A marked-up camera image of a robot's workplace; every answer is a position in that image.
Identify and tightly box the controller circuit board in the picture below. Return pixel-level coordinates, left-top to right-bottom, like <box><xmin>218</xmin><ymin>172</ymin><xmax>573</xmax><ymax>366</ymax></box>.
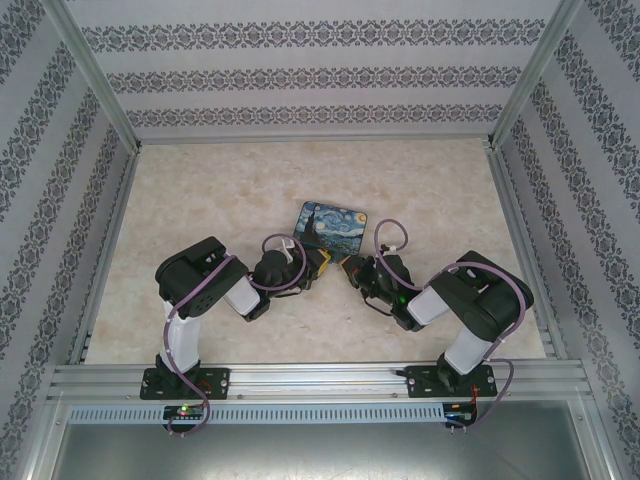
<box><xmin>163</xmin><ymin>404</ymin><xmax>206</xmax><ymax>422</ymax></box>
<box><xmin>445</xmin><ymin>401</ymin><xmax>477</xmax><ymax>427</ymax></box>

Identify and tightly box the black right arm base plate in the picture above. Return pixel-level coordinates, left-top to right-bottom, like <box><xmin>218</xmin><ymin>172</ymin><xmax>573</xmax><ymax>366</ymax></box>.
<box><xmin>403</xmin><ymin>364</ymin><xmax>497</xmax><ymax>400</ymax></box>

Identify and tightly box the slotted grey cable duct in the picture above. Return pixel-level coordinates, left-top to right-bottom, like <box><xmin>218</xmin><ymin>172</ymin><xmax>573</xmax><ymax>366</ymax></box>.
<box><xmin>67</xmin><ymin>403</ymin><xmax>446</xmax><ymax>423</ymax></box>

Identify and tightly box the left controller circuit board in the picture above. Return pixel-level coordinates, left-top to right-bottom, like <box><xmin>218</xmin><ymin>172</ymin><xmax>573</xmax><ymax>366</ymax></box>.
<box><xmin>163</xmin><ymin>404</ymin><xmax>206</xmax><ymax>422</ymax></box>

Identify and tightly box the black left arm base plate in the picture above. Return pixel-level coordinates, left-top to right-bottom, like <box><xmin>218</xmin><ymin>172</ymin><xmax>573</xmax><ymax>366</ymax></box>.
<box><xmin>141</xmin><ymin>367</ymin><xmax>232</xmax><ymax>402</ymax></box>

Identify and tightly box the aluminium frame post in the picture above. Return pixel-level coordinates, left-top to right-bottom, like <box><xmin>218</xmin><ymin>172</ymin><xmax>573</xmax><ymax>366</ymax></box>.
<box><xmin>485</xmin><ymin>0</ymin><xmax>586</xmax><ymax>150</ymax></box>
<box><xmin>42</xmin><ymin>0</ymin><xmax>144</xmax><ymax>151</ymax></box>

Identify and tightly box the blue starry night tin box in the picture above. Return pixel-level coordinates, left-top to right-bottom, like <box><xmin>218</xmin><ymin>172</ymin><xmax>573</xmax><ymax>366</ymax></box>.
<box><xmin>291</xmin><ymin>199</ymin><xmax>372</xmax><ymax>265</ymax></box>

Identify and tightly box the aluminium mounting rail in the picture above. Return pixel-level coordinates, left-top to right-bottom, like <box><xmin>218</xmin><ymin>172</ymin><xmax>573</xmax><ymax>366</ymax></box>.
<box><xmin>47</xmin><ymin>363</ymin><xmax>592</xmax><ymax>402</ymax></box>

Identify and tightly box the aluminium table side rail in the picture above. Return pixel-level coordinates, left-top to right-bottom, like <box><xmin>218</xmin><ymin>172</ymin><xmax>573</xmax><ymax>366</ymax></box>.
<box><xmin>68</xmin><ymin>144</ymin><xmax>142</xmax><ymax>366</ymax></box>

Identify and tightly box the right controller circuit board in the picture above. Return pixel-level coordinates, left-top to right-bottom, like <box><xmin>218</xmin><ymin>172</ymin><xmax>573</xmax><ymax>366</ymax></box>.
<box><xmin>445</xmin><ymin>401</ymin><xmax>477</xmax><ymax>427</ymax></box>

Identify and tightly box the grey sheet metal tray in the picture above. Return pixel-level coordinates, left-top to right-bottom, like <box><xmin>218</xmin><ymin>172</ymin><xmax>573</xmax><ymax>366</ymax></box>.
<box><xmin>49</xmin><ymin>421</ymin><xmax>607</xmax><ymax>480</ymax></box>

